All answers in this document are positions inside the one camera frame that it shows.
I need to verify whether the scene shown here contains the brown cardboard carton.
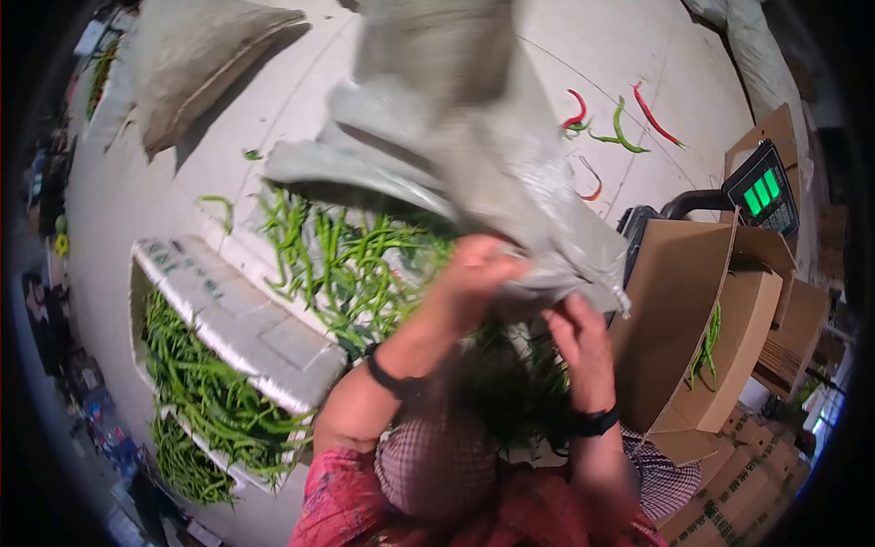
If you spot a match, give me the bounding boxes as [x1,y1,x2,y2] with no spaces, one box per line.
[723,103,802,180]

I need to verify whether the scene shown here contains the grey woven sack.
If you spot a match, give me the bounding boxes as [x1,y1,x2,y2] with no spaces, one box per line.
[263,0,633,322]

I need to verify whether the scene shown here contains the person's right hand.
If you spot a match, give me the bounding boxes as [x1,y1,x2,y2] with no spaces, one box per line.
[542,293,618,415]

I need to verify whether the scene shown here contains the pile of loose green chilies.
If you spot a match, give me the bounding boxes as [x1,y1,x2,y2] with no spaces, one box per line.
[253,186,571,425]

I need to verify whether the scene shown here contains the long straight red chili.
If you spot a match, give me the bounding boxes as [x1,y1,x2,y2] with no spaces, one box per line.
[632,82,686,149]

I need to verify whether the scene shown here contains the stack of printed cartons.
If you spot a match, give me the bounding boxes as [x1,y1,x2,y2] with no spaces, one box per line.
[656,403,814,547]

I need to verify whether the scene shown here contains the person's right fingers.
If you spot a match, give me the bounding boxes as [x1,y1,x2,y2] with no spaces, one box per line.
[542,293,606,350]

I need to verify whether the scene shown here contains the row of white sacks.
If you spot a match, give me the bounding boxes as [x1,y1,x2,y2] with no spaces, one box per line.
[684,0,811,165]

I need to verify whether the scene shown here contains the flat brown cardboard sheets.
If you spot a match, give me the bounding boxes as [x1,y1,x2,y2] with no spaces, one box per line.
[752,277,831,401]

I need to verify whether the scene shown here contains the heap of boxed green chilies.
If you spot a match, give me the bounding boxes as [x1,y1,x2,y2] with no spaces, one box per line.
[140,290,315,507]

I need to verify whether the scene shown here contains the person's left hand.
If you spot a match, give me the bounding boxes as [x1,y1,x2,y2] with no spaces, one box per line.
[375,234,534,385]

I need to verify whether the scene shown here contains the thin orange chili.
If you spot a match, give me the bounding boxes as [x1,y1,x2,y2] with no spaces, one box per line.
[577,156,604,202]

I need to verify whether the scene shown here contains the bent green chili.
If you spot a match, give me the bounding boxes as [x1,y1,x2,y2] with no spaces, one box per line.
[198,195,235,233]

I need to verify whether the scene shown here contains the person's left fingers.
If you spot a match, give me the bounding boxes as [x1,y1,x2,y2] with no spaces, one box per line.
[472,236,534,296]

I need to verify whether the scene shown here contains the white foam box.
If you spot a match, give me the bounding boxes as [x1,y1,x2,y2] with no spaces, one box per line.
[82,27,138,148]
[129,260,317,508]

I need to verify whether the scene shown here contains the curved red chili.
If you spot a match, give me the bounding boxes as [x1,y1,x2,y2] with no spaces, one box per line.
[561,89,590,132]

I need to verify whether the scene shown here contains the person's body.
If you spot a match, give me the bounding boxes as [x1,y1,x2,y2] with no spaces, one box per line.
[287,410,705,547]

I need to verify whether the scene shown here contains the filled grey sack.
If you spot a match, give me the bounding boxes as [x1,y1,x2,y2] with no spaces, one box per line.
[130,0,309,161]

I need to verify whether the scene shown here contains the white foam lid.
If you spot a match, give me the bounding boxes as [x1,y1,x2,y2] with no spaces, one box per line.
[130,236,350,414]

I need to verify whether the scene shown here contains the black weighing scale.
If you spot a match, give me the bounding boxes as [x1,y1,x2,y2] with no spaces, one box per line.
[615,140,801,288]

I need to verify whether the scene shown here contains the open brown cardboard box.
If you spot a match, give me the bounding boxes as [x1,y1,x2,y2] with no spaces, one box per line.
[608,212,797,466]

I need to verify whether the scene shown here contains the black wrist band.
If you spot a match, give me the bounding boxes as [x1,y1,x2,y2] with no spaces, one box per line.
[364,347,426,402]
[567,405,622,439]

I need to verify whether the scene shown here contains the long green chili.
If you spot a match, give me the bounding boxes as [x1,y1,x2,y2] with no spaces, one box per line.
[589,96,650,155]

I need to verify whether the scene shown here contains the bunch of chilies in carton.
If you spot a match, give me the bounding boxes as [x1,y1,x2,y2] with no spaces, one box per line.
[685,301,723,392]

